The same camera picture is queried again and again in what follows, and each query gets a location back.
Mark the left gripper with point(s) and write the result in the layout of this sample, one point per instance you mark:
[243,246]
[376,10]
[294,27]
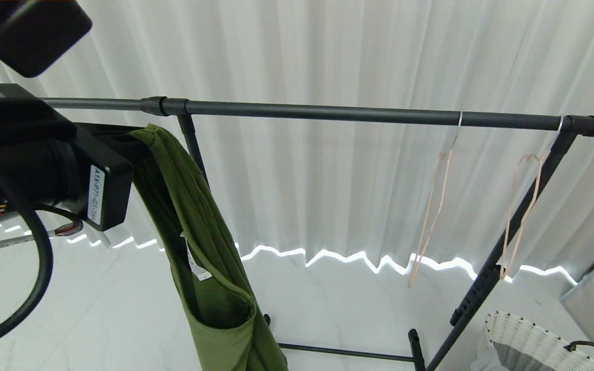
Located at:
[29,165]

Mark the pink clothes hanger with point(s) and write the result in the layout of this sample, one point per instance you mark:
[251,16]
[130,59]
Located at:
[442,154]
[529,155]

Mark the green long-sleeved shirt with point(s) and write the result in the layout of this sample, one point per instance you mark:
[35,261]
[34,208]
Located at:
[199,216]

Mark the white laundry basket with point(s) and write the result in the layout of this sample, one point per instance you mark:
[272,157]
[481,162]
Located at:
[524,335]

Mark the black clothes rack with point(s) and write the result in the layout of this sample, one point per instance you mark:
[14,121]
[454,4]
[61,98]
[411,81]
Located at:
[328,112]

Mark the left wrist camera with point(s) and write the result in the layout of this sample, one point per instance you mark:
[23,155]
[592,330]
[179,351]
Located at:
[29,36]

